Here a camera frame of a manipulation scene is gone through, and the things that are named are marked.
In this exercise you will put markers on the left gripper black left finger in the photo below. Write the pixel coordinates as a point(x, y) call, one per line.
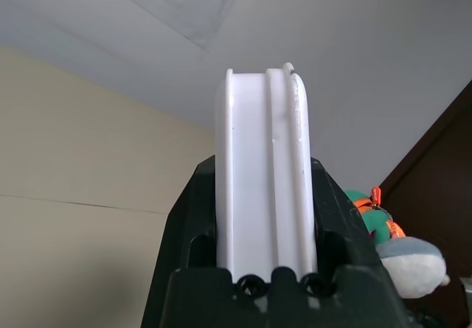
point(191, 213)

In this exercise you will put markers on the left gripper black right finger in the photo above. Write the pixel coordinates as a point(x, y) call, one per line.
point(343, 232)

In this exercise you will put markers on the orange and teal backpack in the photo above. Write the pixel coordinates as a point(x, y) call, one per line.
point(374, 226)

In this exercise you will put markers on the orange zipper pull tab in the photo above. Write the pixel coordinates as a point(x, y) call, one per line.
point(375, 195)

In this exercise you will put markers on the grey white plush fish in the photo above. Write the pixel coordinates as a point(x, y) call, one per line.
point(413, 269)

